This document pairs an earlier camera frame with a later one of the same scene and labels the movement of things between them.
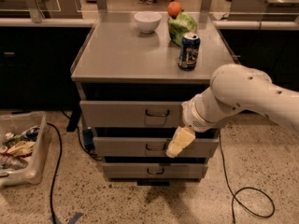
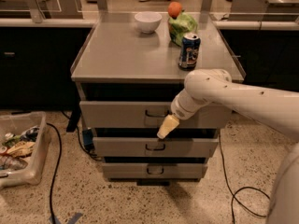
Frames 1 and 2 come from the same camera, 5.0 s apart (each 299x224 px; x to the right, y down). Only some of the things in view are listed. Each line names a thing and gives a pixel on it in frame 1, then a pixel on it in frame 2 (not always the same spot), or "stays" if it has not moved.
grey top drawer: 130,114 stays
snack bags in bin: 15,148 stays
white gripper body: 193,118 to 178,110
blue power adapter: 88,139 stays
